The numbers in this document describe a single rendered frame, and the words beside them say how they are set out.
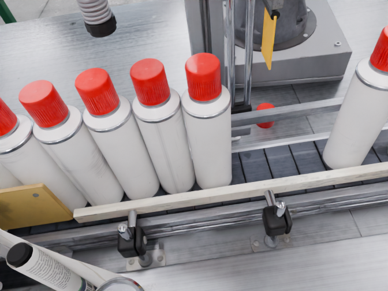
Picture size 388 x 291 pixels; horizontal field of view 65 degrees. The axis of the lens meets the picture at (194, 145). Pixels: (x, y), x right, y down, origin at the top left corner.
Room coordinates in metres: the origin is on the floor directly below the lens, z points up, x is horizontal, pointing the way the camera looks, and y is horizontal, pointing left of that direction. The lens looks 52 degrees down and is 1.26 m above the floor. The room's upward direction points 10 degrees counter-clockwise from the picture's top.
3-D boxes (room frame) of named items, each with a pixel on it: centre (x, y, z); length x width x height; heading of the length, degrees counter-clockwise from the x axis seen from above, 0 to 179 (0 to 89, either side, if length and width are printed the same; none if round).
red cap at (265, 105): (0.36, -0.14, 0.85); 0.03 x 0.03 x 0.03
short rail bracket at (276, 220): (0.14, -0.08, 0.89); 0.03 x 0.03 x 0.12; 89
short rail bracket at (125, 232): (0.16, 0.09, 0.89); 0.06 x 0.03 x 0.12; 179
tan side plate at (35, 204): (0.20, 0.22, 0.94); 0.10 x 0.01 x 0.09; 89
